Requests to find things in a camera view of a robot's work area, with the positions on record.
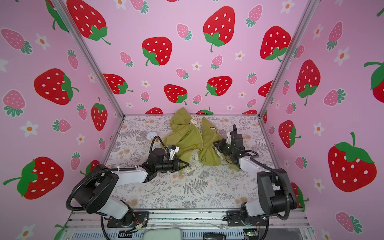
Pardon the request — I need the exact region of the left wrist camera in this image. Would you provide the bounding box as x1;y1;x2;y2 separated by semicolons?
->
168;145;180;161

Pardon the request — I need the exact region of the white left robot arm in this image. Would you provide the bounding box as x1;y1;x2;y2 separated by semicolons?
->
66;146;190;227

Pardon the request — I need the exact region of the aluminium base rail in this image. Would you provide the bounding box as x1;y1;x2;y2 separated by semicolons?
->
65;209;310;231

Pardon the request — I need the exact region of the black device on rail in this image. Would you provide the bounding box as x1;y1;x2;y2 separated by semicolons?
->
203;233;227;240

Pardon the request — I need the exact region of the small white-lidded can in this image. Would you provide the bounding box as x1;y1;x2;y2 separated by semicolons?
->
146;132;158;143

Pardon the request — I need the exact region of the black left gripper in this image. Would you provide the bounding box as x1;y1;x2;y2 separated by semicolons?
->
156;158;189;173

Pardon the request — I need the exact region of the white device on rail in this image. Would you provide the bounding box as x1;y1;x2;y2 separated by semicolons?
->
143;228;183;240

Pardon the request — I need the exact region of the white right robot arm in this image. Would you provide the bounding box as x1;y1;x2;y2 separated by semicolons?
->
214;131;298;225

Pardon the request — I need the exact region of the green zip jacket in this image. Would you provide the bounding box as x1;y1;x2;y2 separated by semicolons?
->
164;108;224;167

